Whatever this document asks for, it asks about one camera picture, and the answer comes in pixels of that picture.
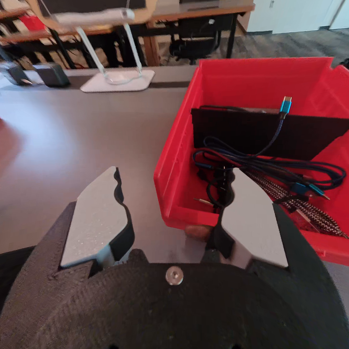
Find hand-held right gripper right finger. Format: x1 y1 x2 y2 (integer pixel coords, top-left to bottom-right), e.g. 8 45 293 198
206 168 289 270

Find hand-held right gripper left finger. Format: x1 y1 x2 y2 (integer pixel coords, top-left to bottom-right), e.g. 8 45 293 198
60 166 135 270

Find blue braided cable teal plugs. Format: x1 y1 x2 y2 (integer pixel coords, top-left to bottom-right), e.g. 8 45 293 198
192 95 347 201

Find red storage bin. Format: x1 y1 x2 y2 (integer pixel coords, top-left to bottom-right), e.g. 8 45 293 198
153 57 349 267
19 14 46 33

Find black bin divider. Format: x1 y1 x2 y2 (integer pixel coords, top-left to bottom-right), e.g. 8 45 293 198
190 107 349 161

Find white desk lamp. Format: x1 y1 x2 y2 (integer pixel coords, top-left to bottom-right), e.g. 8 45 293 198
54 8 156 93

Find dark power adapter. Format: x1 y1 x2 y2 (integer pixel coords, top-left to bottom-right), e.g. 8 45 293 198
33 62 71 88
0 63 34 87

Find black office chair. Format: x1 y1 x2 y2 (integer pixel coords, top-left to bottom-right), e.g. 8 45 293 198
169 16 222 65

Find black panel wooden rim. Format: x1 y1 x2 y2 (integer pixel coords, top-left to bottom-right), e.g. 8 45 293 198
27 0 159 28

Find wooden office desk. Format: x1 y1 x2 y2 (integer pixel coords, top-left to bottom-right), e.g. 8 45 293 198
0 3 256 67

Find black white braided cable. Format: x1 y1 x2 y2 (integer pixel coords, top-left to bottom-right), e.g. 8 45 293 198
243 169 349 240

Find thin black cable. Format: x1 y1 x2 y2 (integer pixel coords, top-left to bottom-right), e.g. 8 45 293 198
193 164 235 216

